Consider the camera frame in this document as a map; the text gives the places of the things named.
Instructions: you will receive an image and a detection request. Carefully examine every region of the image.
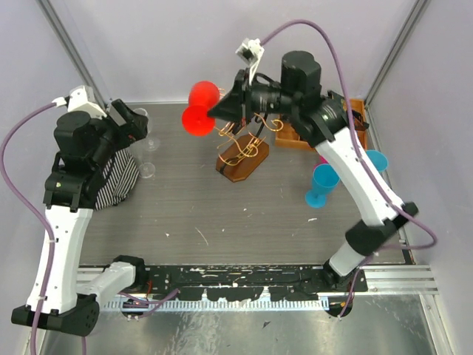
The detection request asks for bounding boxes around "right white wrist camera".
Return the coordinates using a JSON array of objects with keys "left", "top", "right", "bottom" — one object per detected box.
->
[{"left": 235, "top": 38, "right": 265, "bottom": 85}]

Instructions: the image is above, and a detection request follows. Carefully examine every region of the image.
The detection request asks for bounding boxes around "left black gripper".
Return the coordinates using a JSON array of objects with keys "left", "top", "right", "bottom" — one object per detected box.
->
[{"left": 92, "top": 98, "right": 149, "bottom": 170}]

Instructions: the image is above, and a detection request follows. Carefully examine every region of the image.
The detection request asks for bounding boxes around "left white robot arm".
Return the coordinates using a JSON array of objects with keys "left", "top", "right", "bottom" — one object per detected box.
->
[{"left": 11, "top": 99, "right": 148, "bottom": 337}]

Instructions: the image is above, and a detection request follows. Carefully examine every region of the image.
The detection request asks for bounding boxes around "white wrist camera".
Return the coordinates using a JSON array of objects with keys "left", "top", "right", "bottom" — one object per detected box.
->
[
  {"left": 235, "top": 38, "right": 265, "bottom": 85},
  {"left": 52, "top": 85, "right": 106, "bottom": 119}
]

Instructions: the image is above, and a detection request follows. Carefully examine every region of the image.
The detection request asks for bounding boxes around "clear wine glass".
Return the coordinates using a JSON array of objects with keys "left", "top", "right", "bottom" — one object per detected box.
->
[
  {"left": 138, "top": 140, "right": 155, "bottom": 179},
  {"left": 133, "top": 107, "right": 160, "bottom": 152}
]

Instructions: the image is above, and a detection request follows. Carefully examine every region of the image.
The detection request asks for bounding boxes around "wooden compartment tray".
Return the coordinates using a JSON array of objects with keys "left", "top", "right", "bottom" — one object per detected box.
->
[{"left": 275, "top": 98, "right": 368, "bottom": 151}]

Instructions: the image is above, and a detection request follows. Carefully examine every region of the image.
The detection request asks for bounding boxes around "pink wine glass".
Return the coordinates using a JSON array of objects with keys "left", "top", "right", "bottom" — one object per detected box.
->
[{"left": 313, "top": 155, "right": 327, "bottom": 170}]

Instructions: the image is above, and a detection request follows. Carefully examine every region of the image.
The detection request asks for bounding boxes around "dark sock right tray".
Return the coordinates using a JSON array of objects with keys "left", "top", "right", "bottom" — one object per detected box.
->
[{"left": 352, "top": 109, "right": 370, "bottom": 132}]

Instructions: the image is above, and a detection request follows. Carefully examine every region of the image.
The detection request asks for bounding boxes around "gold wire wine glass rack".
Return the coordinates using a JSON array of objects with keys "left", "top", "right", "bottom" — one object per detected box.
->
[{"left": 214, "top": 112, "right": 284, "bottom": 183}]

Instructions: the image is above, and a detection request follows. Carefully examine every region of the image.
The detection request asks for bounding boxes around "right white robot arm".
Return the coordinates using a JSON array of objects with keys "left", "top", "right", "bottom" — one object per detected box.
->
[{"left": 208, "top": 51, "right": 418, "bottom": 291}]

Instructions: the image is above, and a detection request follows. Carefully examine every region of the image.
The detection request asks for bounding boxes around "black mounting base plate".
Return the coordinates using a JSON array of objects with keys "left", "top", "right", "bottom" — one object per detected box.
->
[{"left": 123, "top": 264, "right": 367, "bottom": 302}]

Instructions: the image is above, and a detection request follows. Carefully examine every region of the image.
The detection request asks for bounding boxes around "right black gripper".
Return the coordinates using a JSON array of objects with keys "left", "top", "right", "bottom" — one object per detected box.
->
[{"left": 208, "top": 67, "right": 299, "bottom": 126}]

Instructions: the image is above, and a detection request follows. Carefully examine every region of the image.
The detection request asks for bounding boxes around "red wine glass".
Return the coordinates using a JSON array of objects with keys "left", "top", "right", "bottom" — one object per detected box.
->
[{"left": 181, "top": 81, "right": 220, "bottom": 137}]

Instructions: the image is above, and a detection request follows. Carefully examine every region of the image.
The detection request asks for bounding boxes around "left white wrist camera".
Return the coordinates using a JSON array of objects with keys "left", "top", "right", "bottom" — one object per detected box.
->
[{"left": 52, "top": 85, "right": 106, "bottom": 119}]

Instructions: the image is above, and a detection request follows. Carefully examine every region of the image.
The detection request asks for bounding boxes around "black white striped cloth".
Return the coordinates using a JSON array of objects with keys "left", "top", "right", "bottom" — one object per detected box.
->
[{"left": 95, "top": 149, "right": 139, "bottom": 211}]

